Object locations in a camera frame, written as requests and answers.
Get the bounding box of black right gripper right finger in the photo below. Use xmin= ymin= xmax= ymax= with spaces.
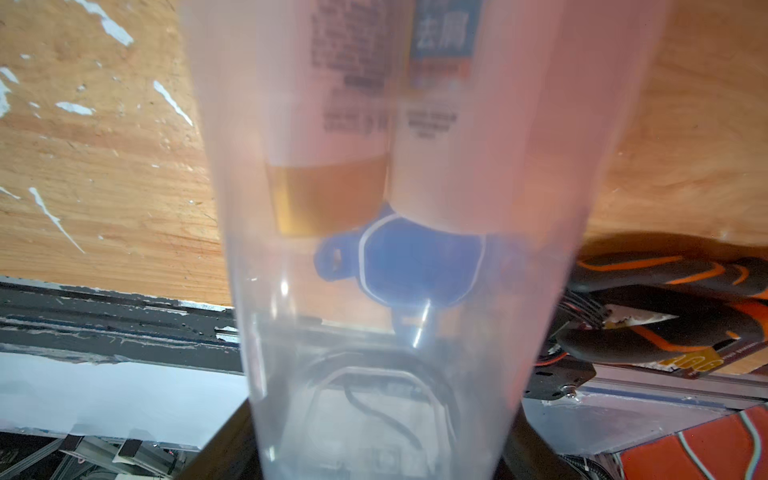
xmin=494 ymin=407 xmax=583 ymax=480

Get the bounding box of yellow capped bottle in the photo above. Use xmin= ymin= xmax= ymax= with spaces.
xmin=258 ymin=1 xmax=406 ymax=237

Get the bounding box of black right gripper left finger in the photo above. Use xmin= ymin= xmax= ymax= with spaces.
xmin=176 ymin=400 xmax=262 ymax=480

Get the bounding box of clear container blue lid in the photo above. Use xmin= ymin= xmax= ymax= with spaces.
xmin=180 ymin=1 xmax=670 ymax=479

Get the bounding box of white capped bottle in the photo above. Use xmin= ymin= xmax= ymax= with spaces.
xmin=388 ymin=1 xmax=566 ymax=234

